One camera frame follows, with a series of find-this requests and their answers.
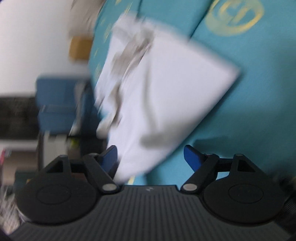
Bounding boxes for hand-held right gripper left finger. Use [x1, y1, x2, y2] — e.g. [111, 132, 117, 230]
[46, 145, 122, 194]

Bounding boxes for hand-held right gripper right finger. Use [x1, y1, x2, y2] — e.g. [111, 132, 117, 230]
[180, 145, 257, 193]

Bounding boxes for white garment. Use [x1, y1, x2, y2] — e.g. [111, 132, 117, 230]
[93, 13, 241, 183]

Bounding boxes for blue smiley print bedsheet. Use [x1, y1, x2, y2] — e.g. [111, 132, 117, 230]
[87, 0, 296, 186]

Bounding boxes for blue chair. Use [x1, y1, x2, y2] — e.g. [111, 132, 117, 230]
[35, 75, 102, 154]

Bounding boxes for dark shelf unit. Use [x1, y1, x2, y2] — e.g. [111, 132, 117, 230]
[0, 95, 40, 141]

